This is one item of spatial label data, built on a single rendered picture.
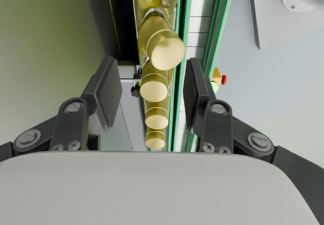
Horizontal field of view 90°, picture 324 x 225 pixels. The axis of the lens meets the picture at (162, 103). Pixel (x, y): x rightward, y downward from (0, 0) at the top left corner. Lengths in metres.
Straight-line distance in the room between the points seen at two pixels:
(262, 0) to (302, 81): 0.57
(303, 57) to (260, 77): 0.20
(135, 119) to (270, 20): 0.67
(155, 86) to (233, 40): 0.70
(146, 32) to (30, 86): 0.13
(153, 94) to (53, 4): 0.16
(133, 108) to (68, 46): 0.41
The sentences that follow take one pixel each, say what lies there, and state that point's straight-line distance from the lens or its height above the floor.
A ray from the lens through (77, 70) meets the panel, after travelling 0.28.
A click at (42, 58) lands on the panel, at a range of 0.22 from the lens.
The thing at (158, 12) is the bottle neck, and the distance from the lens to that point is 0.21.
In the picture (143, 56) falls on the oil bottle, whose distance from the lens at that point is 0.25.
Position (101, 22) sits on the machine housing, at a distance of 0.50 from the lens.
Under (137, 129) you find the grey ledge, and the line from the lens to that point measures 0.74.
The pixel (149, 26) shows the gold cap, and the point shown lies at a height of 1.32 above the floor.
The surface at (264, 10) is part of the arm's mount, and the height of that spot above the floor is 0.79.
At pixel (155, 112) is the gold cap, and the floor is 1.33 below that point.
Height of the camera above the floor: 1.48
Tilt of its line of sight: 45 degrees down
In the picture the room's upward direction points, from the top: 179 degrees counter-clockwise
